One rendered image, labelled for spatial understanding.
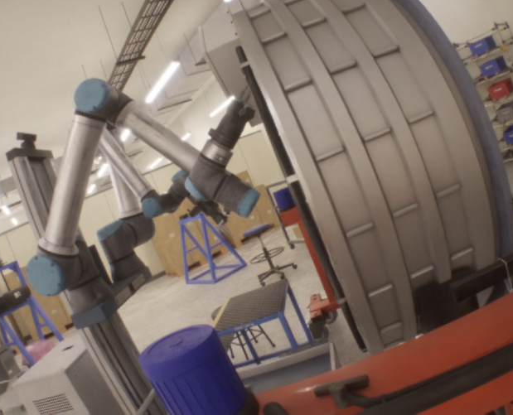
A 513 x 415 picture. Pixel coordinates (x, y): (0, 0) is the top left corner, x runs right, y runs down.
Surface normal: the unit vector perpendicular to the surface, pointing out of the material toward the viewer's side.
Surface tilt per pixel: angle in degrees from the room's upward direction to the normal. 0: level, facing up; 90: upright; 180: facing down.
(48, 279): 94
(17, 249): 90
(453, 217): 104
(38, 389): 90
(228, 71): 132
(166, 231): 90
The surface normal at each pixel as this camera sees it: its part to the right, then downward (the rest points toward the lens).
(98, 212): 0.49, -0.16
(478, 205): -0.02, 0.33
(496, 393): -0.12, 0.11
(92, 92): 0.04, -0.07
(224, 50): 0.18, 0.70
